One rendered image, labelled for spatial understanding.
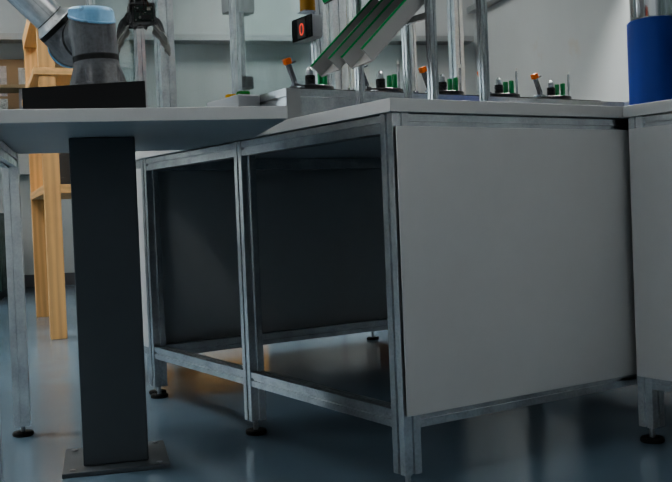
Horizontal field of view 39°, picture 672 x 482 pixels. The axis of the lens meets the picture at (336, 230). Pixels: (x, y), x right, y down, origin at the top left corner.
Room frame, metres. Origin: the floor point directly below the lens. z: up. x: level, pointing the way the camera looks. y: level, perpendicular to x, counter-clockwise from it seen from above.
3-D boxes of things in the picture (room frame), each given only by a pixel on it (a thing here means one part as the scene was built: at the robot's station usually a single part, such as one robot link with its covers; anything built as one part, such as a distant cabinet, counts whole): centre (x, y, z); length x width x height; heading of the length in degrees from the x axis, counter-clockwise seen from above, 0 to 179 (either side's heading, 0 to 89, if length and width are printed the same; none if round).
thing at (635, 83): (2.72, -0.94, 1.00); 0.16 x 0.16 x 0.27
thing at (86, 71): (2.44, 0.60, 0.99); 0.15 x 0.15 x 0.10
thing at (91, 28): (2.44, 0.61, 1.11); 0.13 x 0.12 x 0.14; 34
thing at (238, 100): (2.75, 0.29, 0.93); 0.21 x 0.07 x 0.06; 33
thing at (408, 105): (3.04, -0.32, 0.85); 1.50 x 1.41 x 0.03; 33
